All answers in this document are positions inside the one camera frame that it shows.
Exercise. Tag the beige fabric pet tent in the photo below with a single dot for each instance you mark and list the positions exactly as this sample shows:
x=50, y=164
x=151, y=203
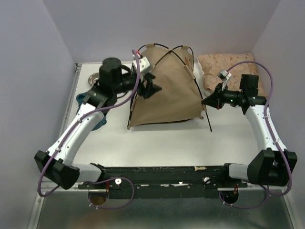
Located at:
x=166, y=90

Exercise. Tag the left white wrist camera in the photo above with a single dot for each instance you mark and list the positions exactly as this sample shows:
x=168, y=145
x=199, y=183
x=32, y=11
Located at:
x=144, y=65

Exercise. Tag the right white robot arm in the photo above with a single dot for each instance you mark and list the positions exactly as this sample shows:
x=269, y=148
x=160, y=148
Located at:
x=270, y=165

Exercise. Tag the white chess piece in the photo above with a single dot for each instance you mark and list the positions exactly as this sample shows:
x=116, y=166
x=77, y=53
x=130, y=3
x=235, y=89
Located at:
x=199, y=168

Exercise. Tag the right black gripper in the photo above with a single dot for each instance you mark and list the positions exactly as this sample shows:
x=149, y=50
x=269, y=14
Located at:
x=216, y=99

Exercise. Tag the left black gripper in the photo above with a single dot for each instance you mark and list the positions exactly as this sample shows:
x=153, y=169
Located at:
x=150, y=88

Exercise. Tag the steel pet bowl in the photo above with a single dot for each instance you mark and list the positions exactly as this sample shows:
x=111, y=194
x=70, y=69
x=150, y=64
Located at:
x=93, y=78

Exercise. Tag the pink patterned pillow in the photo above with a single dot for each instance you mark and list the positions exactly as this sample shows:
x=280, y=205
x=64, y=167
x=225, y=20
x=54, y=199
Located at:
x=212, y=64

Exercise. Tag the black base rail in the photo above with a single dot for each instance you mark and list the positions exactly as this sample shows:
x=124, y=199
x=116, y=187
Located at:
x=163, y=182

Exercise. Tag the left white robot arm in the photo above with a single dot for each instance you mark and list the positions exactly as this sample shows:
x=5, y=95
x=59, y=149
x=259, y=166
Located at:
x=56, y=163

